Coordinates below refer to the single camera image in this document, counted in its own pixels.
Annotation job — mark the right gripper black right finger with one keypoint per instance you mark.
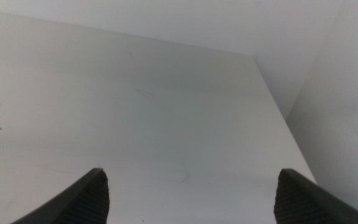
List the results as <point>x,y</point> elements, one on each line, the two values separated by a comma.
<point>303,205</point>

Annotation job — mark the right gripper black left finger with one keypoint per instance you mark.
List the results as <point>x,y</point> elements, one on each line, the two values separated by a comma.
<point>79,205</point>

